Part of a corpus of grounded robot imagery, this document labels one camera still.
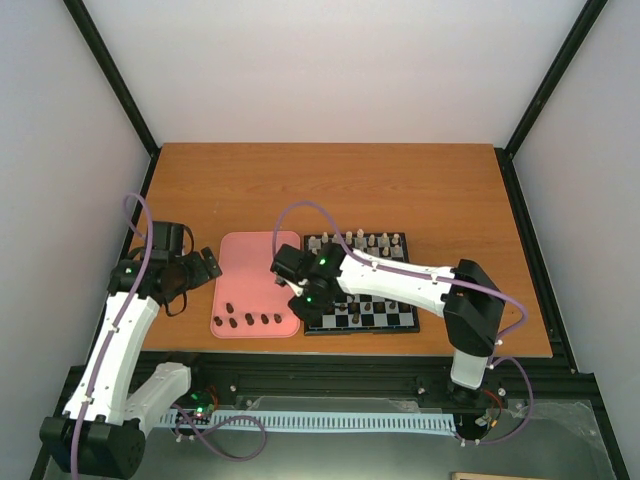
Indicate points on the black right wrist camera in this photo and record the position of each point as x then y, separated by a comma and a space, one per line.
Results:
289, 263

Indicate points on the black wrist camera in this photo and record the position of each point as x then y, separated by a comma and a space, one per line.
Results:
289, 263
170, 240

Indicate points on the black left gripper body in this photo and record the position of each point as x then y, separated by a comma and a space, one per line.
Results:
189, 278

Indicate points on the black grey chess board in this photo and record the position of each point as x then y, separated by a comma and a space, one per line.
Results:
404, 319

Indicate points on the green led circuit board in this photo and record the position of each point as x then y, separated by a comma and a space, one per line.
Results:
206, 403

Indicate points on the pink silicone tray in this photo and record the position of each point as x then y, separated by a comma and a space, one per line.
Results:
248, 284

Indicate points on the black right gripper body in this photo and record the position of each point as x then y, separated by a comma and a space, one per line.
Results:
315, 306

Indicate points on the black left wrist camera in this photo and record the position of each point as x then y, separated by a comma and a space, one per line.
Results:
170, 240

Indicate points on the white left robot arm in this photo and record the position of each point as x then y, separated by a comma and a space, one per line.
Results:
103, 427

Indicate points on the black aluminium frame rail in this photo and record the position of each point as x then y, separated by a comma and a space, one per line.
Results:
426, 380

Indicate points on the light blue cable duct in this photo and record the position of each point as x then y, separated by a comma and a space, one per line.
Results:
333, 422

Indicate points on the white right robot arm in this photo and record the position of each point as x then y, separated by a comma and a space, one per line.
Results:
462, 296

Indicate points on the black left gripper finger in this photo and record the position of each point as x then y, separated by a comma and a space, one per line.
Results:
213, 270
208, 256

